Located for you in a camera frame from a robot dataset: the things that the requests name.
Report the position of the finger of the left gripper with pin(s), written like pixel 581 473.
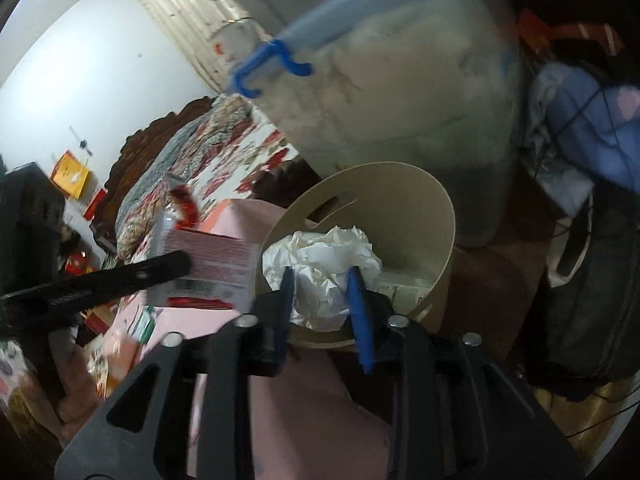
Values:
pixel 55 304

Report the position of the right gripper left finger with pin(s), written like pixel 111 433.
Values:
pixel 142 430

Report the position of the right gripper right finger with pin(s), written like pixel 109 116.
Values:
pixel 458 413

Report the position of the red foil snack wrapper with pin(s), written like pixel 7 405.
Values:
pixel 222 267

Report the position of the white paper ball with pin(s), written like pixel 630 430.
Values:
pixel 321 262

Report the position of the beige round trash bin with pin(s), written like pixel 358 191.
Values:
pixel 406 213

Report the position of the dark wooden headboard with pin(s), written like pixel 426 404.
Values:
pixel 137 154

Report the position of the pink floral bed blanket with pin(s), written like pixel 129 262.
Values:
pixel 304 423

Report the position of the black bag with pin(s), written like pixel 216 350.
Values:
pixel 582 330

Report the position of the red floral quilt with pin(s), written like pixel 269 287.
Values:
pixel 217 156

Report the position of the blue clothes pile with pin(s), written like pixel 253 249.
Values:
pixel 577 132

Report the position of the white enamel mug red star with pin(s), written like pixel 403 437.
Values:
pixel 234 42

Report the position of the beige patterned curtain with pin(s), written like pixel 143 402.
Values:
pixel 191 26

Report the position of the lower clear storage bin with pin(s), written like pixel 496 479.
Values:
pixel 433 83

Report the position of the yellow red wall calendar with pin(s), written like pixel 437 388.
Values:
pixel 70 175

